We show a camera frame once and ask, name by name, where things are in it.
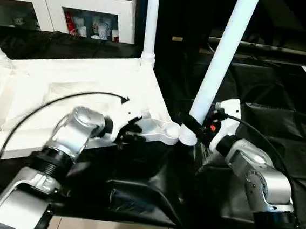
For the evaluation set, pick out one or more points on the white plastic table top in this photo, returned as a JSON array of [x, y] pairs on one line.
[[49, 88]]

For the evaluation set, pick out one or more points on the black work mat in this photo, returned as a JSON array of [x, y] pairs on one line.
[[148, 190]]

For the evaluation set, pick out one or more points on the dark metal rod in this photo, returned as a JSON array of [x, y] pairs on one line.
[[270, 48]]

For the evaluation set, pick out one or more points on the black case with gold label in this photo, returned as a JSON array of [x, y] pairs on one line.
[[179, 14]]

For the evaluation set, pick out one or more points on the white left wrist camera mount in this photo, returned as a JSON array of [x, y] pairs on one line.
[[126, 114]]

